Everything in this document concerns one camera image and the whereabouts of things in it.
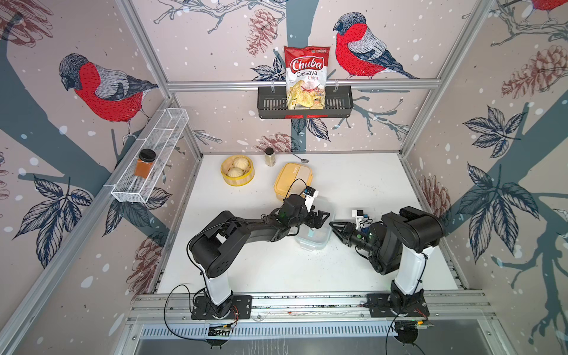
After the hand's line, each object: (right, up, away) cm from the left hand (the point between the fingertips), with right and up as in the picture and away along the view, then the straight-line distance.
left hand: (325, 210), depth 87 cm
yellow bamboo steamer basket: (-36, +12, +20) cm, 43 cm away
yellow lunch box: (-15, +15, +16) cm, 27 cm away
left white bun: (-41, +15, +19) cm, 48 cm away
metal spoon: (-8, +22, +31) cm, 38 cm away
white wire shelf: (-66, +29, 0) cm, 72 cm away
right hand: (+2, -7, 0) cm, 7 cm away
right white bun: (-39, +20, +23) cm, 50 cm away
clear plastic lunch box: (-7, -10, -4) cm, 13 cm away
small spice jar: (-25, +23, +23) cm, 41 cm away
